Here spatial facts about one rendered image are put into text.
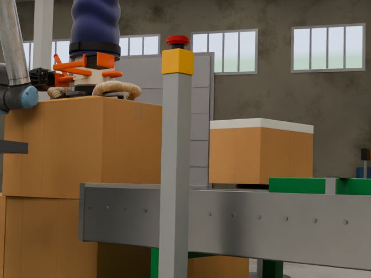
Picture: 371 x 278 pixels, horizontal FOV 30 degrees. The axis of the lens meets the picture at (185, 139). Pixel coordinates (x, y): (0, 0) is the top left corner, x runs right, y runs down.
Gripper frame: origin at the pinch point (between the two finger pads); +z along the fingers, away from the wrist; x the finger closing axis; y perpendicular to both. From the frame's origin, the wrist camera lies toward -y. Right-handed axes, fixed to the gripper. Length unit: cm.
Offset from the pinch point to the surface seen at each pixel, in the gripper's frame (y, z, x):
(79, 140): 44, -22, -29
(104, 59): 62, -26, 1
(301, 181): 148, -26, -44
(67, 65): 41.5, -26.2, 0.1
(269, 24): -381, 750, 208
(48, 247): 27, -22, -72
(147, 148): 56, 5, -32
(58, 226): 33, -22, -64
